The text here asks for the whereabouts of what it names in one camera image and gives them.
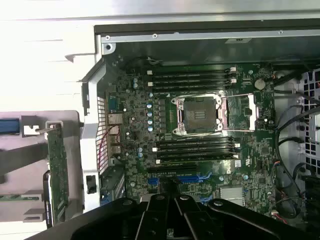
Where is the long black expansion slot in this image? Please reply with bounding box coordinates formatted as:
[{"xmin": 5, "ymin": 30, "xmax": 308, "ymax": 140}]
[{"xmin": 147, "ymin": 165, "xmax": 198, "ymax": 174}]

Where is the black wire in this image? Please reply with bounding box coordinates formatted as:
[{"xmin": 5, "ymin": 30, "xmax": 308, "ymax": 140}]
[{"xmin": 274, "ymin": 103, "xmax": 320, "ymax": 198}]

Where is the green motherboard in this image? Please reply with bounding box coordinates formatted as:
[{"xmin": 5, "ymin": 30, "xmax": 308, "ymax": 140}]
[{"xmin": 104, "ymin": 62, "xmax": 278, "ymax": 218}]

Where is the blue expansion slot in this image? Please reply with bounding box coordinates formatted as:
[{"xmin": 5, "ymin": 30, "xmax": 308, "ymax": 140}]
[{"xmin": 148, "ymin": 176, "xmax": 205, "ymax": 185}]

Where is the silver finned heat sink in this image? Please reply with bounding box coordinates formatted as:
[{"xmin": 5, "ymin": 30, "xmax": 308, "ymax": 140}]
[{"xmin": 219, "ymin": 186, "xmax": 245, "ymax": 207}]

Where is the silver CPU socket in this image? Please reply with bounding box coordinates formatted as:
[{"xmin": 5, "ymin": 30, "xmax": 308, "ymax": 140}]
[{"xmin": 171, "ymin": 96, "xmax": 225, "ymax": 137}]

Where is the round coin battery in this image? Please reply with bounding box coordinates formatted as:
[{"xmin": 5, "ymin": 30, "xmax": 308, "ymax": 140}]
[{"xmin": 254, "ymin": 78, "xmax": 267, "ymax": 91}]

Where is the hard disk blue carrier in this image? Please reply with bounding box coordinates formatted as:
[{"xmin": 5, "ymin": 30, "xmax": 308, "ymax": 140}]
[{"xmin": 0, "ymin": 118, "xmax": 20, "ymax": 134}]

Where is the grey open PC case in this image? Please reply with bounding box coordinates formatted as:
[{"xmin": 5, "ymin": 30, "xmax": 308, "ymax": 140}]
[{"xmin": 64, "ymin": 23, "xmax": 320, "ymax": 227}]

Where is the perforated metal drive cage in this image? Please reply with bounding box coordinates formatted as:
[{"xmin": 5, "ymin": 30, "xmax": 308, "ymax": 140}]
[{"xmin": 301, "ymin": 67, "xmax": 320, "ymax": 162}]

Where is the black RAM slot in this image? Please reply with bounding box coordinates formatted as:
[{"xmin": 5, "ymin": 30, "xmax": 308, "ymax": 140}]
[
  {"xmin": 147, "ymin": 85, "xmax": 238, "ymax": 92},
  {"xmin": 152, "ymin": 144, "xmax": 240, "ymax": 152},
  {"xmin": 152, "ymin": 138, "xmax": 240, "ymax": 146},
  {"xmin": 152, "ymin": 150, "xmax": 240, "ymax": 158},
  {"xmin": 147, "ymin": 68, "xmax": 238, "ymax": 76},
  {"xmin": 152, "ymin": 156, "xmax": 240, "ymax": 165},
  {"xmin": 147, "ymin": 74, "xmax": 238, "ymax": 81},
  {"xmin": 147, "ymin": 80, "xmax": 238, "ymax": 87}
]

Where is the grey plastic parts rack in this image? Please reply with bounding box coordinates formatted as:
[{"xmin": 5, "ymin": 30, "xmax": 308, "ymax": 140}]
[{"xmin": 0, "ymin": 109, "xmax": 85, "ymax": 227}]

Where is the green RAM stick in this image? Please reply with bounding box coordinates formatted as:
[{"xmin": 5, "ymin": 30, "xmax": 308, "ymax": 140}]
[{"xmin": 0, "ymin": 194, "xmax": 41, "ymax": 202}]

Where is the metal socket cover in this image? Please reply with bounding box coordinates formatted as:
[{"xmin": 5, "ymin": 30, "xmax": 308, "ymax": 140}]
[{"xmin": 218, "ymin": 92, "xmax": 259, "ymax": 133}]

